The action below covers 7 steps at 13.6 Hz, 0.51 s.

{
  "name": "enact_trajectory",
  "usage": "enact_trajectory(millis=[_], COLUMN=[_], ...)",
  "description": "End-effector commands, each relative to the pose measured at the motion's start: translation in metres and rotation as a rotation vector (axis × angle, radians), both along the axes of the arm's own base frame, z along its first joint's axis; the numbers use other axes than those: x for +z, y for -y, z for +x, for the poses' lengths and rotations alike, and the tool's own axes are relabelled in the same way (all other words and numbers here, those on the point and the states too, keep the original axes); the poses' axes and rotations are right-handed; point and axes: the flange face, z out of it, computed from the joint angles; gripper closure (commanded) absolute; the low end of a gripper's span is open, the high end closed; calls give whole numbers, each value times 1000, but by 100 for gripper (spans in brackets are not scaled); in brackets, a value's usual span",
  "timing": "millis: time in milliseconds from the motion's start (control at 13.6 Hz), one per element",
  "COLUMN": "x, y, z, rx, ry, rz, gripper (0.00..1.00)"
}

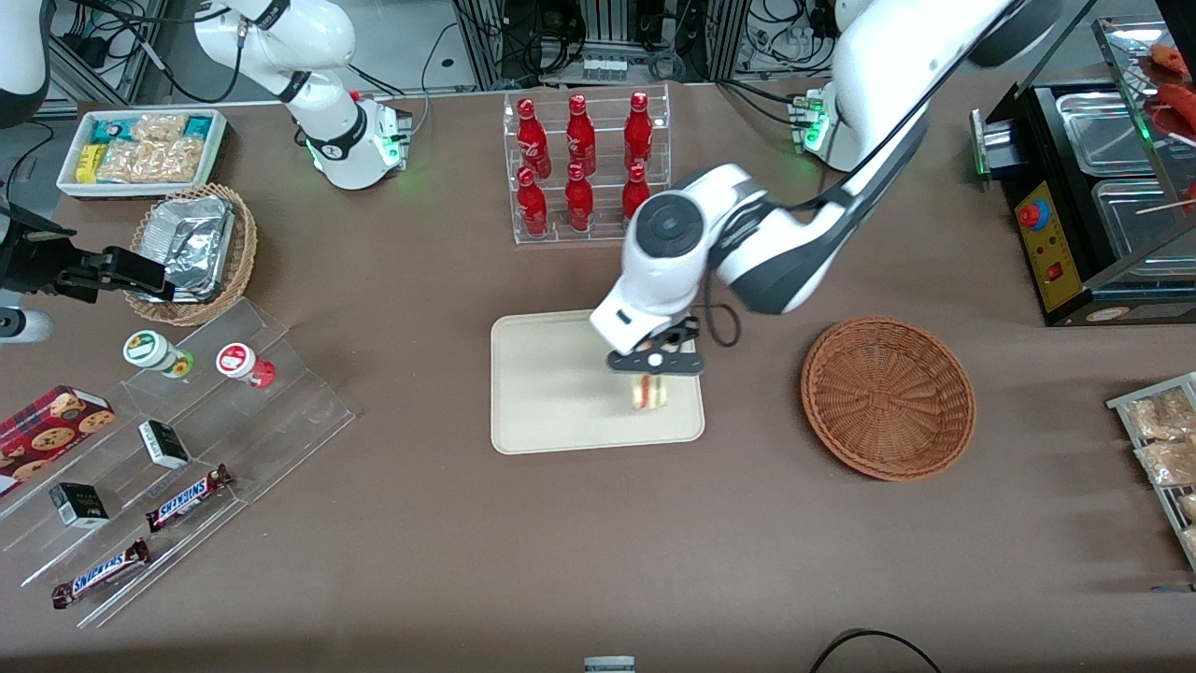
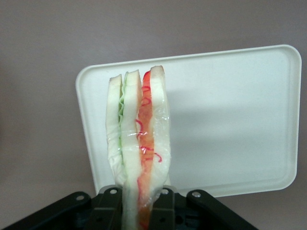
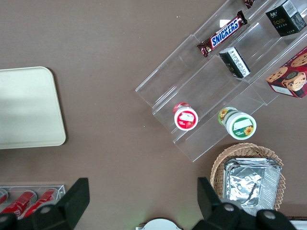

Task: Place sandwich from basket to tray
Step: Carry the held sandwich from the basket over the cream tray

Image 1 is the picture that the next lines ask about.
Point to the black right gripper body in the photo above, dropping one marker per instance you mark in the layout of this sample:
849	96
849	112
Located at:
37	263

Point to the triangle sandwich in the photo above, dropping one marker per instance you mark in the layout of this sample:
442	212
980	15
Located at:
651	393

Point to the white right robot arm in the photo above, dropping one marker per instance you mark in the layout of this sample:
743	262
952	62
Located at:
336	140

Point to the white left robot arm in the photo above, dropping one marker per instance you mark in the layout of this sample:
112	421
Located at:
878	65

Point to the tan wicker basket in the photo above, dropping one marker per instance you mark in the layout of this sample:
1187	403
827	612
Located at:
241	252

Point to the beige plastic tray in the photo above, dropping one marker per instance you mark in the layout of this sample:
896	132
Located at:
551	393

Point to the brown round wicker basket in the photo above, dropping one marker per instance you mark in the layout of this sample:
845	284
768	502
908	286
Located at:
888	397

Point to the aluminium foil container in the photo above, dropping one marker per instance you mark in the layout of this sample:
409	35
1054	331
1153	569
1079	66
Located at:
187	238

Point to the green lidded cup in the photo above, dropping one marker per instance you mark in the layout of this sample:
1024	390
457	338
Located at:
145	348

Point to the white cylindrical wrist attachment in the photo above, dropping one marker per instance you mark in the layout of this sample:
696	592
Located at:
21	325

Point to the white rectangular snack bin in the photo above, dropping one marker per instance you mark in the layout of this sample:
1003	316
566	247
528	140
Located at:
140	191

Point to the clear bag of puffed snacks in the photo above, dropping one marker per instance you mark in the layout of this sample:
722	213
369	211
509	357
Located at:
1159	416
159	126
149	161
1170	461
1190	540
1188	505

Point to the yellow snack packet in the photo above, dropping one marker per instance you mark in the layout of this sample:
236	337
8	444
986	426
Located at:
89	161

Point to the red lidded cup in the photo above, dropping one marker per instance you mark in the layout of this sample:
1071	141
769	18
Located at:
235	359

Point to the teal snack packet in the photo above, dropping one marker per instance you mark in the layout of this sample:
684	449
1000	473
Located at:
198	126
110	129

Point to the clear acrylic bottle rack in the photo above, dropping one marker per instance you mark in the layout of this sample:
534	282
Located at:
603	229

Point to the small black box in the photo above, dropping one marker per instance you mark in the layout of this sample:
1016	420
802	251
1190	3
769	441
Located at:
163	445
79	506

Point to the red cookie box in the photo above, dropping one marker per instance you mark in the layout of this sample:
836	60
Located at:
47	435

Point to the red cola bottle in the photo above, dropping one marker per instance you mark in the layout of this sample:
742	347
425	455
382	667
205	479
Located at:
580	131
638	129
533	204
531	136
636	187
579	199

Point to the clear acrylic stepped stand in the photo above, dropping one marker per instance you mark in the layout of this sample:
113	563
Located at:
280	411

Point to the Snickers chocolate bar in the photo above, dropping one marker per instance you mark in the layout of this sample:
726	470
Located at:
187	498
100	573

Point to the white power strip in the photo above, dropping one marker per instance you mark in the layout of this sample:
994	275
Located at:
605	68

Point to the small grey object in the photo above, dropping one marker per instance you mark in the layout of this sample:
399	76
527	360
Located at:
609	665

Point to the black food warmer appliance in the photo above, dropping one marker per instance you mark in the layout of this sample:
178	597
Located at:
1051	243

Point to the steel food pan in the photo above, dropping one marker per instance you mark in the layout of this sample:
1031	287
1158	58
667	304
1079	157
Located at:
1135	234
1103	131

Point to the thin wooden skewer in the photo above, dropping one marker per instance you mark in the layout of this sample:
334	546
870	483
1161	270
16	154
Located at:
1163	206

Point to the aluminium frame structure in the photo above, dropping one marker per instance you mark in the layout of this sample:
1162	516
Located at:
486	47

